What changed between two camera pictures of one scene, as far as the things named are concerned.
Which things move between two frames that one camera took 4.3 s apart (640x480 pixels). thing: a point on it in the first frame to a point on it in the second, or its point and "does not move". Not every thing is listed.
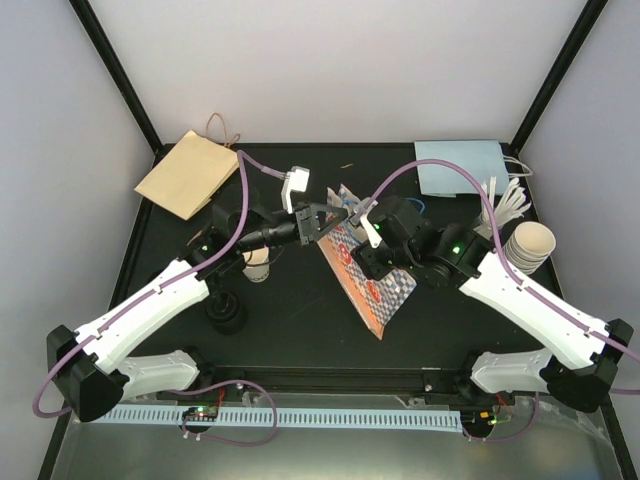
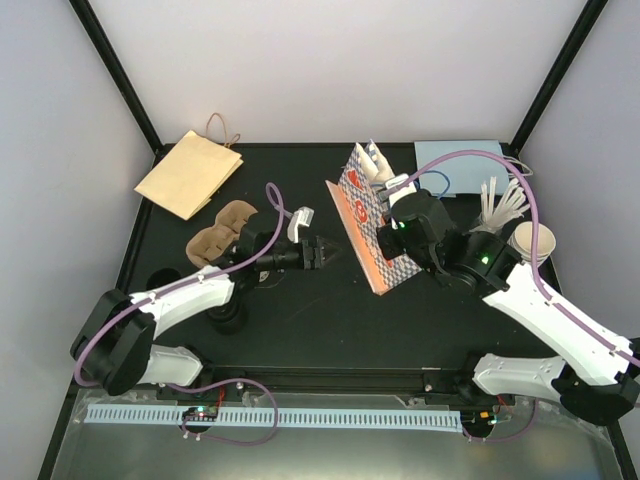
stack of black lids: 226,312 does not move
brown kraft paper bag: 193,170 does not move
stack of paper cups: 528,247 does not move
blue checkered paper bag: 376,299 to 356,200
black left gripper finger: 327,233 to 328,254
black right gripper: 372,268 to 388,247
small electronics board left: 205,413 does not move
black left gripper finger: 323,210 to 329,245
